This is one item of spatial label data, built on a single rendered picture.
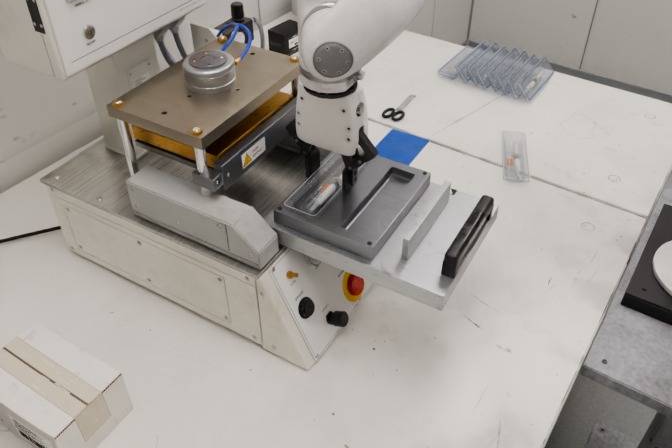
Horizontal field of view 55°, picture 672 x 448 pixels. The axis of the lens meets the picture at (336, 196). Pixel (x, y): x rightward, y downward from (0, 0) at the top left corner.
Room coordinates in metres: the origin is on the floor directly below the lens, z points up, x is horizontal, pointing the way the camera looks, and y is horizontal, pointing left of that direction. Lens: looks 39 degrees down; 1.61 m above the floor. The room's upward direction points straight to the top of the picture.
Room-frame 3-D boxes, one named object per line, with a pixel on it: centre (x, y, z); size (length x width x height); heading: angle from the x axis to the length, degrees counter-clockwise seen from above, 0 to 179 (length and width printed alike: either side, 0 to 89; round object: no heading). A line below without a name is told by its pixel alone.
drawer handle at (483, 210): (0.68, -0.19, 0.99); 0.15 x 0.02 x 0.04; 150
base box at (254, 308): (0.91, 0.18, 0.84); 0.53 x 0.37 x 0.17; 60
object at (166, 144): (0.91, 0.19, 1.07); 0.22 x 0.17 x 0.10; 150
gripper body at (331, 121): (0.79, 0.01, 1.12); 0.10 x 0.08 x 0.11; 60
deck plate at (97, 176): (0.92, 0.23, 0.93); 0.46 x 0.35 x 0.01; 60
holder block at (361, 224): (0.77, -0.03, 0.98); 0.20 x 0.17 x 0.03; 150
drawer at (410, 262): (0.75, -0.07, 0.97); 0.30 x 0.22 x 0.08; 60
